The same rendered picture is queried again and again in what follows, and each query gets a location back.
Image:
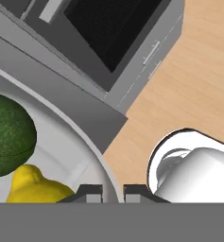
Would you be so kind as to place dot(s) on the yellow lemon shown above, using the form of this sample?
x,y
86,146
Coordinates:
x,y
34,187

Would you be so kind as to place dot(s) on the grey cabinet with drawers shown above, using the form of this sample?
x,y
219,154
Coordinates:
x,y
138,72

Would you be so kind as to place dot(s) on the grey oven with black window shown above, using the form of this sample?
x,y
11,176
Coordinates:
x,y
97,34

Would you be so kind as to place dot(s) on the white rounded object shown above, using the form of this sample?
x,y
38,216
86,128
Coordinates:
x,y
195,170

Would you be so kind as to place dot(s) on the green avocado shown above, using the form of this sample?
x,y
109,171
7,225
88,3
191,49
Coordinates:
x,y
8,135

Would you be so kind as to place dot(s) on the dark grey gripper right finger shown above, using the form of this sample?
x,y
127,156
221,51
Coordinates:
x,y
134,191

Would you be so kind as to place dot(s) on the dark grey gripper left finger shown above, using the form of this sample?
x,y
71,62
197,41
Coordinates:
x,y
91,191

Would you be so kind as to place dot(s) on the white round vegetable container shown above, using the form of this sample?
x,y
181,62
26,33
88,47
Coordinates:
x,y
69,148

